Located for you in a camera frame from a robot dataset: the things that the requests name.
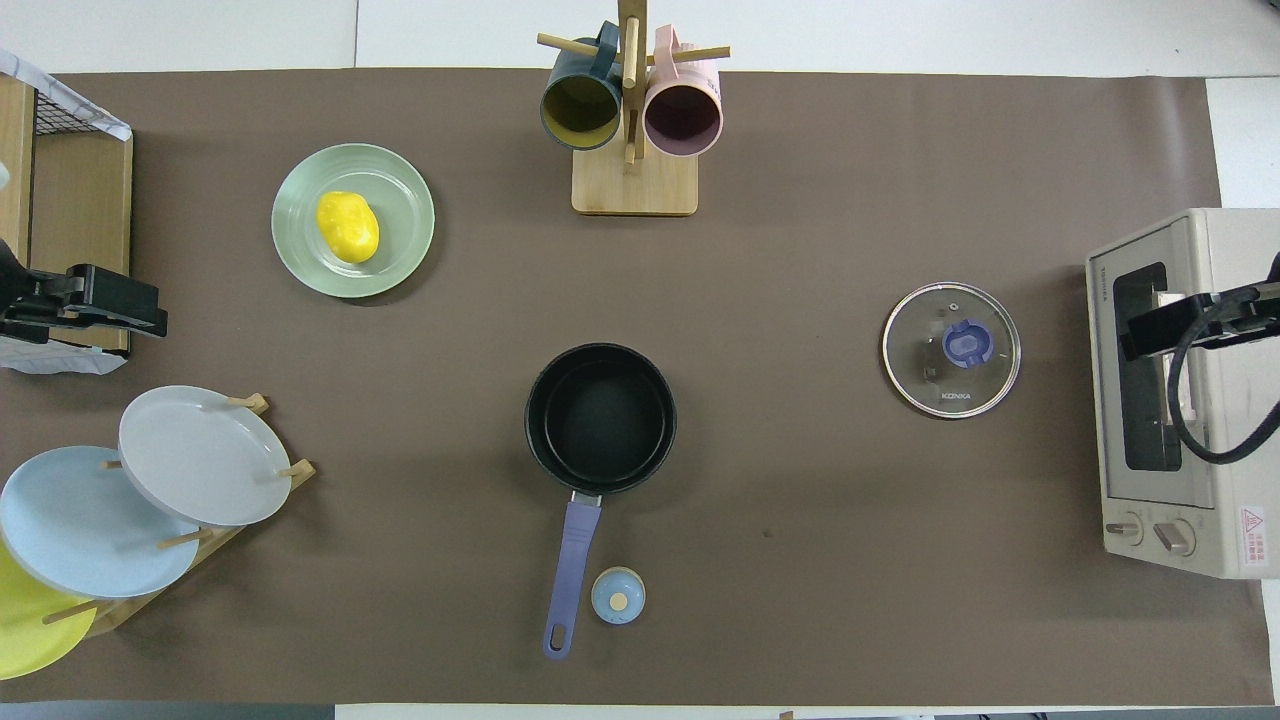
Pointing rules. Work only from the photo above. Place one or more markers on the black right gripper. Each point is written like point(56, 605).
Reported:
point(1245, 318)

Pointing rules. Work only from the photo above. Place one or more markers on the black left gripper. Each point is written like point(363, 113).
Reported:
point(20, 318)

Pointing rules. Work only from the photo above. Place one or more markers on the glass lid blue knob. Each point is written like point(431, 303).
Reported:
point(930, 370)

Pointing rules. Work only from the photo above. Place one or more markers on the yellow lemon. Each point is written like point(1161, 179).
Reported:
point(348, 227)

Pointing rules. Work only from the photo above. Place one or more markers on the grey plate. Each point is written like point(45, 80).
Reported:
point(205, 455)

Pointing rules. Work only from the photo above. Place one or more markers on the light blue plate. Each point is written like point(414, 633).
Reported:
point(80, 530)

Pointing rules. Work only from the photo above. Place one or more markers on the wooden plate rack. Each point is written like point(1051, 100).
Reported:
point(215, 540)

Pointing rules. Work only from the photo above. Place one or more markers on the pale green plate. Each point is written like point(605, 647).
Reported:
point(400, 190)

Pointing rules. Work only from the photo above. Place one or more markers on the yellow plate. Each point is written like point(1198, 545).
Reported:
point(25, 630)

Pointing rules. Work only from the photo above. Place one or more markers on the white crumpled bag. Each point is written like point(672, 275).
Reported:
point(60, 358)

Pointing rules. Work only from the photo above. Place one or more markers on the beige toaster oven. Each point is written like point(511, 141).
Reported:
point(1230, 480)

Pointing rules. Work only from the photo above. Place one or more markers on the white checked cloth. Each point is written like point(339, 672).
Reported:
point(70, 100)

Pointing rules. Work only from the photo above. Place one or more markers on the brown table mat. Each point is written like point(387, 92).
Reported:
point(800, 400)

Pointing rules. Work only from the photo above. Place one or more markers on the dark teal mug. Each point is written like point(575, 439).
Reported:
point(582, 110)

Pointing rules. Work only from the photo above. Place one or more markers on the pink mug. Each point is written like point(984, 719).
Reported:
point(683, 120)

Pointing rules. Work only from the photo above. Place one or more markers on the wooden mug tree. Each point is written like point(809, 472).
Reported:
point(635, 185)

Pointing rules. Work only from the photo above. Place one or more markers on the small blue shaker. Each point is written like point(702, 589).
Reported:
point(618, 596)

